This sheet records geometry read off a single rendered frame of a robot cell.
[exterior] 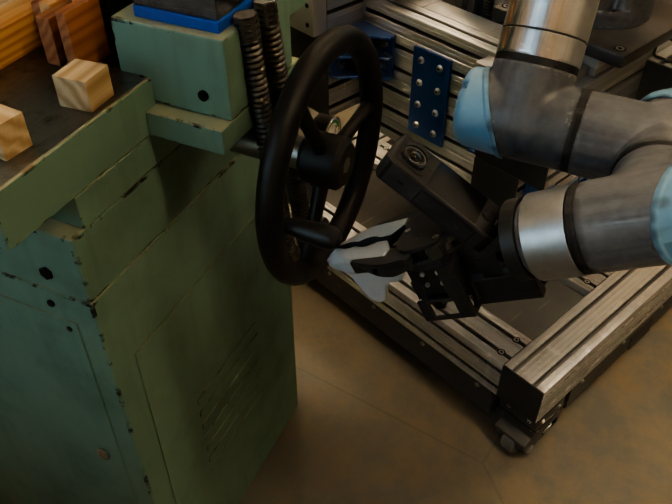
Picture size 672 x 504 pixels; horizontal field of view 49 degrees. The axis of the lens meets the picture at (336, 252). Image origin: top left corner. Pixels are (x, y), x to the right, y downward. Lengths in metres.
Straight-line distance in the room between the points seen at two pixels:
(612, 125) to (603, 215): 0.10
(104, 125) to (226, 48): 0.14
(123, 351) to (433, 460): 0.79
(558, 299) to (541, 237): 0.97
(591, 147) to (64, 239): 0.50
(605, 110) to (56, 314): 0.61
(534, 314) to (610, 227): 0.95
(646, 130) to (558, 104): 0.07
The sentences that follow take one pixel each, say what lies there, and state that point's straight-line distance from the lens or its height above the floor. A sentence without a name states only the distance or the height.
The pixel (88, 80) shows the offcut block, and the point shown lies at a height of 0.93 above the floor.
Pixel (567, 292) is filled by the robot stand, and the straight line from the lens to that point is 1.59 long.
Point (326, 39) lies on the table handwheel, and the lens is 0.75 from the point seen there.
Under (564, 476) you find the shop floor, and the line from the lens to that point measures 1.56.
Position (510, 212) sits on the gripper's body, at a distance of 0.62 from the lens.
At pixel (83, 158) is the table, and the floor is 0.87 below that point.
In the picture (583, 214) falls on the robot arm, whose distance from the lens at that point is 0.59.
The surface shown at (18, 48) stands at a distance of 0.90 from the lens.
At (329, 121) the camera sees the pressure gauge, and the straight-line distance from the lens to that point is 1.12.
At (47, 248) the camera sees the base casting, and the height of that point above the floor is 0.78.
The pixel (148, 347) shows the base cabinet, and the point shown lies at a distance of 0.95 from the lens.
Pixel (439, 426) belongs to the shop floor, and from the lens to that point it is 1.57.
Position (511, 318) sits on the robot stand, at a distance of 1.51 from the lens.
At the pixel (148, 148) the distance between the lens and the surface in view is 0.84.
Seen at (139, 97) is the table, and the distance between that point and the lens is 0.81.
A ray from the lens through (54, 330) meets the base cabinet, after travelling 0.91.
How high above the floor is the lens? 1.27
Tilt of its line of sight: 41 degrees down
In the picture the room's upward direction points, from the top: straight up
